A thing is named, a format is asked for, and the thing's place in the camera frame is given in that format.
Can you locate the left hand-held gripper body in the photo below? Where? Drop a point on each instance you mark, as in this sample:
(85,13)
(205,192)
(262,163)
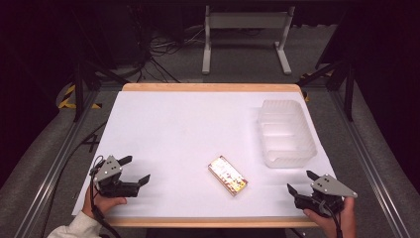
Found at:
(107,170)

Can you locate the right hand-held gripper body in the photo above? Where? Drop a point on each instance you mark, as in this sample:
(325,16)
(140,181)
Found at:
(330,186)

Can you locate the clear ribbed plastic container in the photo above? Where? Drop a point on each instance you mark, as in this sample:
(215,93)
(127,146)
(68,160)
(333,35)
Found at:
(286,135)

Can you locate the gold red printed snack box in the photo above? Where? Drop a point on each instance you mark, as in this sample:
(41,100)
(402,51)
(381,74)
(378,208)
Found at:
(228,176)

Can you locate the person's left hand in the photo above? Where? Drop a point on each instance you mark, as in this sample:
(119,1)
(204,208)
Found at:
(102,205)

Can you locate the person's right hand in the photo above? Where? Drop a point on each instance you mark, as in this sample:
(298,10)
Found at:
(346,224)

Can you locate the black tape cross mark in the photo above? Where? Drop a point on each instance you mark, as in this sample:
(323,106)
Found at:
(91,142)

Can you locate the white table cover sheet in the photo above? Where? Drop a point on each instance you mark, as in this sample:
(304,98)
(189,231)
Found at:
(185,132)

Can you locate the yellow black hazard tape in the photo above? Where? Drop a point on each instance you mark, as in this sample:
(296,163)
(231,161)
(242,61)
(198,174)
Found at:
(66,99)

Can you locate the black tripod stand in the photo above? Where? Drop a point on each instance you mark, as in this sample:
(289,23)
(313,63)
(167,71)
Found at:
(78,89)
(348,89)

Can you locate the aluminium floor rail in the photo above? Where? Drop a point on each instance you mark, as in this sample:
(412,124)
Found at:
(369,158)
(54,172)

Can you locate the white metal stand frame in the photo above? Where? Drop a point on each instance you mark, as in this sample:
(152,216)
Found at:
(246,20)

